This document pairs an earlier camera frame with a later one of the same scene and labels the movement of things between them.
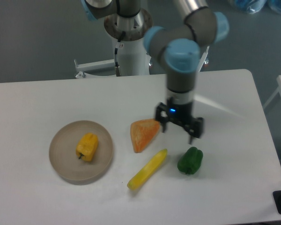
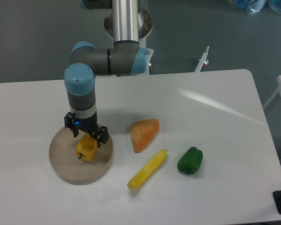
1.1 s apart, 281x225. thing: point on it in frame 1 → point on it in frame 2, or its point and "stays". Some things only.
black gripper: [181, 115] → [89, 125]
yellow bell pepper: [87, 146] stays
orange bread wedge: [142, 131] stays
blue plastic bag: [252, 6] stays
